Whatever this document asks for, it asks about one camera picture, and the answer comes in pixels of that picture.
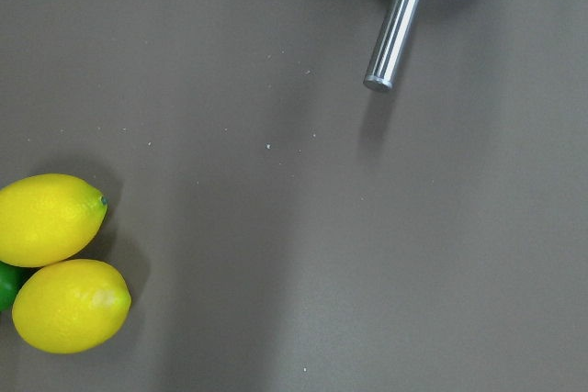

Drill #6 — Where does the metal ice scoop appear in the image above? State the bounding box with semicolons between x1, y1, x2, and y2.
363;0;497;93

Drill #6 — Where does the yellow lemon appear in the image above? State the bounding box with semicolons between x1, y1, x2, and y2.
1;174;108;267
12;259;131;354

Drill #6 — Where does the green lime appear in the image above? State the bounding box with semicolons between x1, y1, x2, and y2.
0;262;29;311

